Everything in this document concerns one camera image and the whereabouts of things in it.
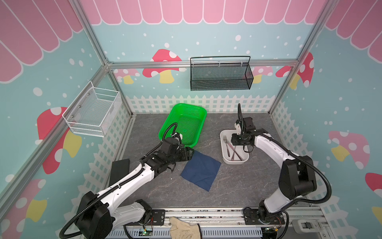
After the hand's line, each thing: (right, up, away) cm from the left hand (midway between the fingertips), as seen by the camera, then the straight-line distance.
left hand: (189, 154), depth 80 cm
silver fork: (+24, +6, +25) cm, 35 cm away
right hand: (+27, +7, +12) cm, 30 cm away
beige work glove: (-4, -35, -9) cm, 36 cm away
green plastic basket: (-3, +20, +36) cm, 42 cm away
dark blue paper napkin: (+7, -12, +11) cm, 18 cm away
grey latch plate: (+55, -32, -11) cm, 65 cm away
